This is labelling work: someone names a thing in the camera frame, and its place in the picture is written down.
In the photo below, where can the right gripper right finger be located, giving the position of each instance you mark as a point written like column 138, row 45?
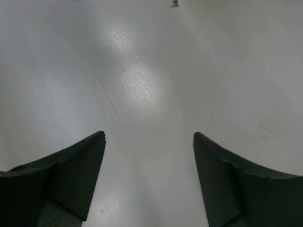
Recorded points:
column 240, row 193

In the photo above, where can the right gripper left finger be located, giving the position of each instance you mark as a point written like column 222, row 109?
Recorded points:
column 63, row 181

